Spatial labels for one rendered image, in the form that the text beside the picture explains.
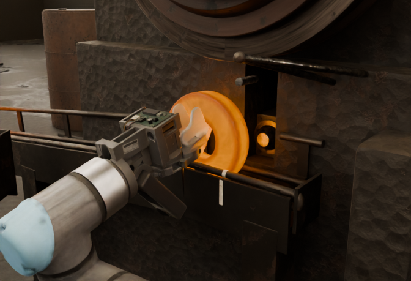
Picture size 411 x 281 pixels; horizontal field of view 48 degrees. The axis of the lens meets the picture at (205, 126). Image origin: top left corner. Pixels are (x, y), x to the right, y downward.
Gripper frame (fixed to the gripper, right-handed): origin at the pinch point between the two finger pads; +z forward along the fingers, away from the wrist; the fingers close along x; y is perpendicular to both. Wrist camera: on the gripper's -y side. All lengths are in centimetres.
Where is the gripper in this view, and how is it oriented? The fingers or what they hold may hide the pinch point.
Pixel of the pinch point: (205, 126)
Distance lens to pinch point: 75.2
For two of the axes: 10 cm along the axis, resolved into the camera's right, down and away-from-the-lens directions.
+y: -1.6, -8.8, -4.4
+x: -7.8, -1.6, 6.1
